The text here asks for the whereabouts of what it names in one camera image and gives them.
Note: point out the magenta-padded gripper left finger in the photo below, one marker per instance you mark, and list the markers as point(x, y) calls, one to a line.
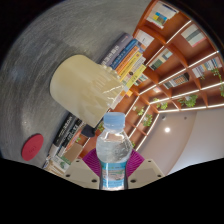
point(80, 173)

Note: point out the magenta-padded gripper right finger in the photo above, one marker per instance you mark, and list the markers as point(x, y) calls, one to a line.
point(146, 171)

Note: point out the clear blue-capped water bottle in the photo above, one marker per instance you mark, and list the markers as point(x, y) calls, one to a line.
point(114, 151)

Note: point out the tall green white carton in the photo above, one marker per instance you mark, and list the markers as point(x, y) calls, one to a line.
point(61, 164)

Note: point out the recessed ceiling spotlight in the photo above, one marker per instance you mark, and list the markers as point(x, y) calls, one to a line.
point(167, 129)

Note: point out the flat round red coaster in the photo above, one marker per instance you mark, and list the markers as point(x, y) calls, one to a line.
point(32, 147)

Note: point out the translucent cream plastic cup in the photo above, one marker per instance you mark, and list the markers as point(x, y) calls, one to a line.
point(83, 88)

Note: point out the stack of colourful books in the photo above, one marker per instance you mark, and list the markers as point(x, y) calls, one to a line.
point(128, 58)

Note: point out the orange wooden shelf unit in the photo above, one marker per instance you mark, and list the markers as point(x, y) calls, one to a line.
point(180, 46)

